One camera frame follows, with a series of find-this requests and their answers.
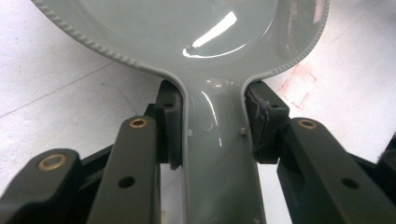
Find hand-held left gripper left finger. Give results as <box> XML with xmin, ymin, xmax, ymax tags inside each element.
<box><xmin>87</xmin><ymin>78</ymin><xmax>185</xmax><ymax>224</ymax></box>

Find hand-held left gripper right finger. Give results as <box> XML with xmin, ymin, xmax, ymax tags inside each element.
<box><xmin>244</xmin><ymin>80</ymin><xmax>396</xmax><ymax>224</ymax></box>

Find grey dustpan with orange edge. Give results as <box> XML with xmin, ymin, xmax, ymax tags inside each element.
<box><xmin>31</xmin><ymin>0</ymin><xmax>331</xmax><ymax>224</ymax></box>

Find white table mat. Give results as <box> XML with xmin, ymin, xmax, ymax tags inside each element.
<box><xmin>0</xmin><ymin>0</ymin><xmax>396</xmax><ymax>224</ymax></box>

